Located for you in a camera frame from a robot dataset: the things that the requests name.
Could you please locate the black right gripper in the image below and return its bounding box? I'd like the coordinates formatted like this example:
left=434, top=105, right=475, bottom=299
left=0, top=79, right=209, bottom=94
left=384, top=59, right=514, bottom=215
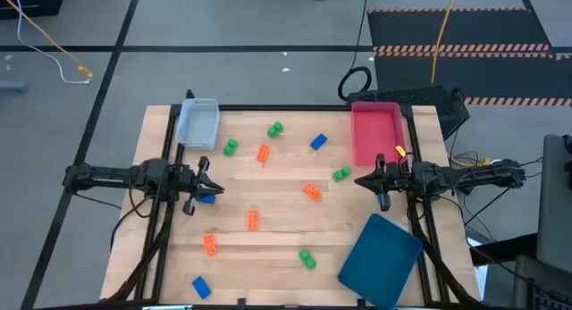
left=355, top=153, right=416, bottom=213

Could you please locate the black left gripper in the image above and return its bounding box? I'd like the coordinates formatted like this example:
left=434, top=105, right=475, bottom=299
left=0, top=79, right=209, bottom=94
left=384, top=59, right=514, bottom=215
left=172, top=155, right=225, bottom=216

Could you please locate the pink plastic bin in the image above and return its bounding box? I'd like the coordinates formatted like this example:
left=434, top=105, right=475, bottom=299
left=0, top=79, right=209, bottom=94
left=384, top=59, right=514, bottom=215
left=350, top=101, right=408, bottom=167

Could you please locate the grey plastic bin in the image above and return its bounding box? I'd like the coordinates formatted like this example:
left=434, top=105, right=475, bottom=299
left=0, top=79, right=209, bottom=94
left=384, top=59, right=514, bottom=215
left=175, top=97, right=222, bottom=152

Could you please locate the blue plastic tray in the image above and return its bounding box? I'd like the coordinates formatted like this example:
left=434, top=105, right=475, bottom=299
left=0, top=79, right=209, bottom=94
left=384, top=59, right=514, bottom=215
left=337, top=213, right=425, bottom=310

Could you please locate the black computer case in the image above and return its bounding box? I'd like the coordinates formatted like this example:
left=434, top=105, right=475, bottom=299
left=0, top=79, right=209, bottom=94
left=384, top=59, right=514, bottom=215
left=346, top=85, right=471, bottom=141

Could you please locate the black hazard-striped floor mat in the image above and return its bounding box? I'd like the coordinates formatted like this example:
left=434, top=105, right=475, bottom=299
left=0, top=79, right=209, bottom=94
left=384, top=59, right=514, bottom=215
left=366, top=6, right=572, bottom=108

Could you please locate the dark shelf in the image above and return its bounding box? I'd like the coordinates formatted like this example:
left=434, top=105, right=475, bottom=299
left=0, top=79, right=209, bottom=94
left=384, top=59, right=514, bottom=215
left=468, top=231, right=540, bottom=267

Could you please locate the grey flat panel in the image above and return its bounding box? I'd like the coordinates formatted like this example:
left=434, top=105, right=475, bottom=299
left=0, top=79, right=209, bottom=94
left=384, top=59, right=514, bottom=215
left=535, top=133, right=572, bottom=275

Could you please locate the grey box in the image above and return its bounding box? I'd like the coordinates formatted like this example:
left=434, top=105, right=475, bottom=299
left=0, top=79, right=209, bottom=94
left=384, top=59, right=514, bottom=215
left=512, top=254, right=572, bottom=310

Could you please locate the grey-blue furniture foot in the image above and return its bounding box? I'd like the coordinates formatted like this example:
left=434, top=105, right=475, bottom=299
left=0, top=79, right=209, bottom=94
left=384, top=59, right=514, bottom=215
left=0, top=80, right=29, bottom=95

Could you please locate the dark box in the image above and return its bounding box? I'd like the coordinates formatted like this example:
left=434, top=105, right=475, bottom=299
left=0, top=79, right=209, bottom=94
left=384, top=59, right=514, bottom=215
left=0, top=0, right=64, bottom=21

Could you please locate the black cable bundle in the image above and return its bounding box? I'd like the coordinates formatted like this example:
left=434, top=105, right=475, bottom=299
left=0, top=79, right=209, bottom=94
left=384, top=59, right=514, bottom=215
left=408, top=202, right=482, bottom=306
left=106, top=197, right=180, bottom=302

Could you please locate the black looped cable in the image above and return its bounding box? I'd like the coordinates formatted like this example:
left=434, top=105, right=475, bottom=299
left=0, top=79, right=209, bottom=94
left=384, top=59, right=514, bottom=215
left=337, top=0, right=374, bottom=102

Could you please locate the black aluminium table frame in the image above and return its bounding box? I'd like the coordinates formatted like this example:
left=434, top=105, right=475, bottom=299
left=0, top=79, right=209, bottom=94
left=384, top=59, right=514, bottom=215
left=136, top=89, right=452, bottom=309

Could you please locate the thin black cable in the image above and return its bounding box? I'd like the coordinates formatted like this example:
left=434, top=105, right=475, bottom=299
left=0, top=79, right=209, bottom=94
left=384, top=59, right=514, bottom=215
left=462, top=187, right=513, bottom=226

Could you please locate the yellow hanging cable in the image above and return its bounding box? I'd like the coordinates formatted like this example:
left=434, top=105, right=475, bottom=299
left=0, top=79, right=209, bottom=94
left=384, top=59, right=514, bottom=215
left=430, top=0, right=460, bottom=85

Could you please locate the white cable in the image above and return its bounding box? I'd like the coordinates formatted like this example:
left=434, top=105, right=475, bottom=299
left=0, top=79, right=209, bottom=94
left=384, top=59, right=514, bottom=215
left=12, top=0, right=92, bottom=86

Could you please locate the yellow cable with connector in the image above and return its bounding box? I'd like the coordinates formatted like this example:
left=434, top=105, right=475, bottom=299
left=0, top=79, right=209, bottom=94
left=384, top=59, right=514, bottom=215
left=0, top=0, right=94, bottom=79

